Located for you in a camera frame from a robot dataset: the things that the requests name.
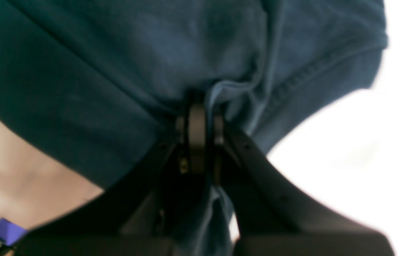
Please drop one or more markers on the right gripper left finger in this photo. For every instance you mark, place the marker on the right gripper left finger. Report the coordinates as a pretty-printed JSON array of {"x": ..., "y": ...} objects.
[{"x": 137, "y": 215}]

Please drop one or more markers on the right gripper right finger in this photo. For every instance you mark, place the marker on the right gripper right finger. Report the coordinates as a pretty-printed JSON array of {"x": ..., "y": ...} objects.
[{"x": 275, "y": 217}]

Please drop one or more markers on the dark teal T-shirt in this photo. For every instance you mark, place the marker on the dark teal T-shirt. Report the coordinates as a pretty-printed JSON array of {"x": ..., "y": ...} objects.
[{"x": 88, "y": 87}]

